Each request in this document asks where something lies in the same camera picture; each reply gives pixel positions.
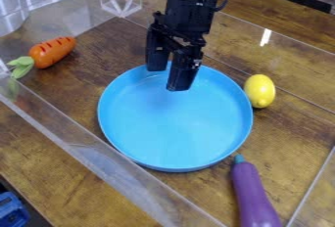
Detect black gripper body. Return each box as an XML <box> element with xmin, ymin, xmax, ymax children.
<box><xmin>148</xmin><ymin>0</ymin><xmax>222</xmax><ymax>53</ymax></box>

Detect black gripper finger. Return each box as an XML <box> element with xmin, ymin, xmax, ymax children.
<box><xmin>144</xmin><ymin>26</ymin><xmax>170</xmax><ymax>71</ymax></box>
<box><xmin>166</xmin><ymin>46</ymin><xmax>202</xmax><ymax>91</ymax></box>

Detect orange toy carrot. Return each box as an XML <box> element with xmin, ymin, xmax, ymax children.
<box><xmin>8</xmin><ymin>36</ymin><xmax>76</xmax><ymax>79</ymax></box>

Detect yellow toy lemon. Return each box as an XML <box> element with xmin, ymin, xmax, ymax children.
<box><xmin>243</xmin><ymin>74</ymin><xmax>276</xmax><ymax>109</ymax></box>

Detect blue round plate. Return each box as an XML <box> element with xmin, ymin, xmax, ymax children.
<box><xmin>96</xmin><ymin>66</ymin><xmax>253</xmax><ymax>172</ymax></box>

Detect purple toy eggplant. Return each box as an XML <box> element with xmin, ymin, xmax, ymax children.
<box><xmin>231</xmin><ymin>155</ymin><xmax>282</xmax><ymax>227</ymax></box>

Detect blue plastic box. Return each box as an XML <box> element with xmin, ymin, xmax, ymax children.
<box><xmin>0</xmin><ymin>192</ymin><xmax>29</xmax><ymax>227</ymax></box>

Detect clear acrylic enclosure wall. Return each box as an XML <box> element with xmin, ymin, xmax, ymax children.
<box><xmin>0</xmin><ymin>61</ymin><xmax>226</xmax><ymax>227</ymax></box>

